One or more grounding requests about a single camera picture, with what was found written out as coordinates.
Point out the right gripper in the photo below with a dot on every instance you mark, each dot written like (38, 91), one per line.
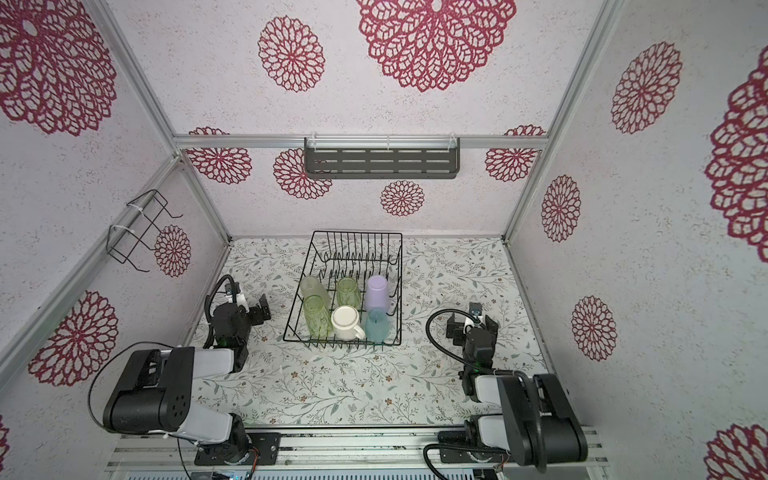
(456, 329)

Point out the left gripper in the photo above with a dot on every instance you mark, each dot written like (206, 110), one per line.
(258, 317)

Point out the light green glass cup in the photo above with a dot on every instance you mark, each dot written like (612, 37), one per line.
(317, 316)

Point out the teal plastic cup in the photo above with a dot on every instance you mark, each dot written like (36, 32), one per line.
(377, 326)

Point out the red and white mug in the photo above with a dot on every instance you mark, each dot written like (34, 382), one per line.
(347, 324)

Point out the purple plastic cup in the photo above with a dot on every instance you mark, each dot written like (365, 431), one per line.
(377, 293)

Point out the green glass mug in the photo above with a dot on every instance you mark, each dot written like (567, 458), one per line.
(348, 293)

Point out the frosted pale green cup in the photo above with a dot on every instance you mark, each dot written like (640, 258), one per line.
(312, 286)

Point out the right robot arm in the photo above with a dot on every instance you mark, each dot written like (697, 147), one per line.
(536, 425)

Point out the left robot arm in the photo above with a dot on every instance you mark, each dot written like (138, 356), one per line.
(153, 395)

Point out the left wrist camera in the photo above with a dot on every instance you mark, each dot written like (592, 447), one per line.
(238, 297)

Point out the black wire dish rack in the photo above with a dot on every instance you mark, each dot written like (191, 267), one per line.
(334, 255)

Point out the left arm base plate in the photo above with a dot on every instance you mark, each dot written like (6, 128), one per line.
(260, 448)

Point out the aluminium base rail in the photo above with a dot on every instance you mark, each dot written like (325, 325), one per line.
(319, 452)

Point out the black wire wall holder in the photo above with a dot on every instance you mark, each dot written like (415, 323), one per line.
(145, 212)

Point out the grey wall shelf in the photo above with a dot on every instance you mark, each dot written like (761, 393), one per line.
(381, 160)

